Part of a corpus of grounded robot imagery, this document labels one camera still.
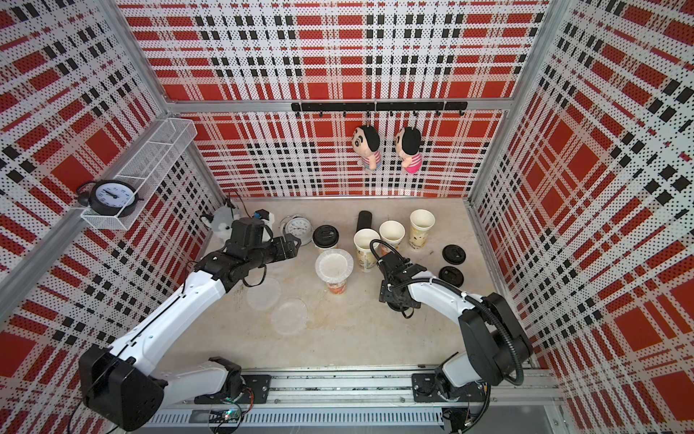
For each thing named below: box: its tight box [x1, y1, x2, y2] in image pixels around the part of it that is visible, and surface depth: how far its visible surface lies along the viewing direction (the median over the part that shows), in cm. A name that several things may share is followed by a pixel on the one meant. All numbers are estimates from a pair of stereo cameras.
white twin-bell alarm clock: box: [280, 213, 314, 246], surface depth 109 cm
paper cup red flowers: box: [378, 219, 406, 257], surface depth 93 cm
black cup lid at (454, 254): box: [441, 244, 467, 265], surface depth 103 cm
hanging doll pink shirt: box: [394, 126, 423, 174], surface depth 97 cm
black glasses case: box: [356, 209, 373, 231], surface depth 114 cm
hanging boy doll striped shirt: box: [351, 124, 383, 171], surface depth 95 cm
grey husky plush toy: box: [200, 206, 240, 241], surface depth 90 cm
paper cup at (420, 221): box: [408, 208, 436, 250], surface depth 97 cm
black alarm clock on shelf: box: [76, 179, 145, 218], surface depth 65 cm
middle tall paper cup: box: [353, 227, 382, 273], surface depth 90 cm
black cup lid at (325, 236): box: [311, 224, 340, 249], surface depth 88 cm
